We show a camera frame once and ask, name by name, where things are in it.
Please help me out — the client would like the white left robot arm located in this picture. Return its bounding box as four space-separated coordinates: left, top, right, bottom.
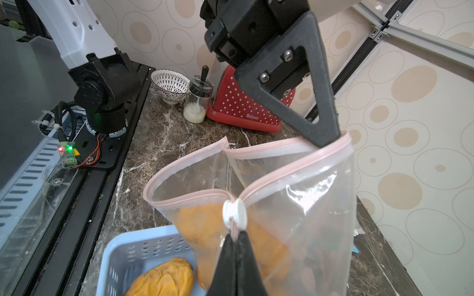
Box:
29 1 348 148

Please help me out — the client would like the red steel toaster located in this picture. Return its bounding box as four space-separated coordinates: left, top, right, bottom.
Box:
206 65 281 133

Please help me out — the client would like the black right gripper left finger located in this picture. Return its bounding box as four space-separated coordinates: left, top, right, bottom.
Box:
206 234 237 296

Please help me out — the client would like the clear pink zipper bag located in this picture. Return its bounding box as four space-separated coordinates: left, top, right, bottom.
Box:
143 132 356 296

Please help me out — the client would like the black corner frame post left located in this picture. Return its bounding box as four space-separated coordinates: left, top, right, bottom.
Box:
303 0 414 123

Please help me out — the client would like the light blue plastic basket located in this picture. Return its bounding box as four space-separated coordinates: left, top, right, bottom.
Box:
96 225 197 296

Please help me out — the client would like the small green circuit board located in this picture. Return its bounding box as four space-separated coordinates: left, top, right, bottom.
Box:
58 141 78 169

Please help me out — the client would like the clear blue zipper bag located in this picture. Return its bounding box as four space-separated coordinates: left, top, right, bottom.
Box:
352 228 365 254

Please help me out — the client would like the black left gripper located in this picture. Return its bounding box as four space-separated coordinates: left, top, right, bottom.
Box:
200 0 341 148

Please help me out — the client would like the silver aluminium rail left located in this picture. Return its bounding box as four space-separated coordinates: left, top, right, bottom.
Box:
353 1 474 70

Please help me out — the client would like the yellow potato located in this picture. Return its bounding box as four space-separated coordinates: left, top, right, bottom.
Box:
174 204 228 291
124 257 195 296

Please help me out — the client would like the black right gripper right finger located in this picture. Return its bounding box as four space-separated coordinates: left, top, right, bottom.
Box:
236 231 268 296

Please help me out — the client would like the white patterned bowl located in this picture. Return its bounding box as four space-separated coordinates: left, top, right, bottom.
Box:
151 69 190 105

